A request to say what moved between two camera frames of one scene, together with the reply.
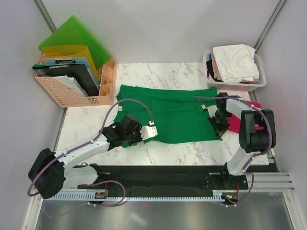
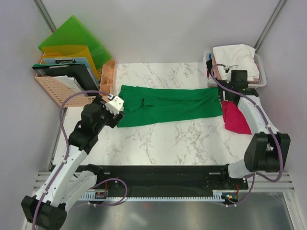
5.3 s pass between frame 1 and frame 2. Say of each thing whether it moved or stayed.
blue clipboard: stayed
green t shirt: moved
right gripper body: moved
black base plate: stayed
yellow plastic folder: stayed
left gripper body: moved
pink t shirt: stayed
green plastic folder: stayed
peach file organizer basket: stayed
